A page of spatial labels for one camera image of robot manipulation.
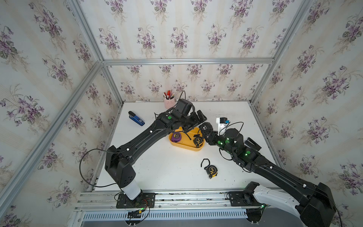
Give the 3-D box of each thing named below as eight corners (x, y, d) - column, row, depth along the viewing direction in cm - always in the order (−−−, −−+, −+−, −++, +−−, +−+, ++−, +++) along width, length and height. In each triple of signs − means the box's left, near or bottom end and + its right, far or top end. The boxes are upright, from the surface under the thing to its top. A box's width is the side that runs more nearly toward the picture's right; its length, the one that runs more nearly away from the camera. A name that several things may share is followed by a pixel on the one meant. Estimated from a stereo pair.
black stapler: (243, 144, 98) (245, 142, 95) (245, 139, 100) (247, 136, 98) (258, 151, 94) (260, 149, 91) (260, 146, 97) (262, 143, 94)
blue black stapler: (128, 117, 112) (126, 113, 108) (132, 115, 114) (130, 110, 110) (141, 127, 106) (139, 122, 102) (144, 124, 108) (143, 120, 104)
